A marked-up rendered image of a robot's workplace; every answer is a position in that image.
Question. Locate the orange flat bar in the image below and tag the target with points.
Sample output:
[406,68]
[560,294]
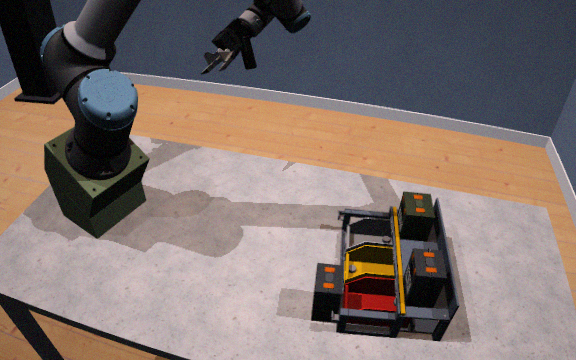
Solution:
[399,264]

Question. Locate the red bin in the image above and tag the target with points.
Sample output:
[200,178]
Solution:
[370,293]

